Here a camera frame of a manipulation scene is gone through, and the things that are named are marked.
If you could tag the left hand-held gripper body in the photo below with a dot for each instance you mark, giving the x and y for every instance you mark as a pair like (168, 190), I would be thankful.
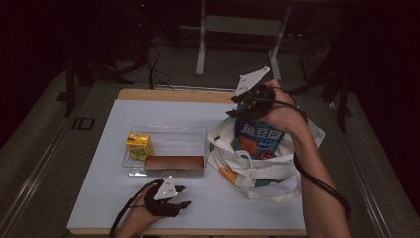
(161, 205)

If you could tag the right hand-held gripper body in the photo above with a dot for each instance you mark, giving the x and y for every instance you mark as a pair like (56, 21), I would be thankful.
(259, 99)

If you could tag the long brown box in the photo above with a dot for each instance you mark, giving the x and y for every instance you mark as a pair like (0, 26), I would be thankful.
(175, 162)

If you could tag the blue snack bag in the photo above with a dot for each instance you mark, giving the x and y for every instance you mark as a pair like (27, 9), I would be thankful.
(261, 137)

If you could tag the clear plastic tray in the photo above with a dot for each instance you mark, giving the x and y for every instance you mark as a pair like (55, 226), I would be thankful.
(175, 142)

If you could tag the yellow juice carton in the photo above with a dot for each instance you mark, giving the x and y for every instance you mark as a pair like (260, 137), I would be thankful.
(139, 147)

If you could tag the white canvas tote bag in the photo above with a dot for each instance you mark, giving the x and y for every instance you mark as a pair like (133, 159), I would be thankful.
(267, 175)

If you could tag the person's left hand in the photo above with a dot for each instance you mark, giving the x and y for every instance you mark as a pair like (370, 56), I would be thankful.
(138, 214)

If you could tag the person's right hand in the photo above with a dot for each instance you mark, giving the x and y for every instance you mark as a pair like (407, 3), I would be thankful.
(287, 112)

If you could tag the white sheet table cover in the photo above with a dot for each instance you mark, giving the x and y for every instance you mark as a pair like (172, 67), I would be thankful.
(109, 185)

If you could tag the dark metal stand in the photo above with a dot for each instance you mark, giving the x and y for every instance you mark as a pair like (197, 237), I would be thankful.
(333, 89)
(79, 79)

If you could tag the dark equipment rack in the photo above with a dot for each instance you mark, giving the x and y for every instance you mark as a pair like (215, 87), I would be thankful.
(140, 29)

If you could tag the white metal table frame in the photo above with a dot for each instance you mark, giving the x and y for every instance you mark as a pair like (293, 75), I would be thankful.
(242, 24)

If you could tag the black floor bracket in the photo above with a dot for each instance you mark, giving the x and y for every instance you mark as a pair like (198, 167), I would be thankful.
(83, 123)

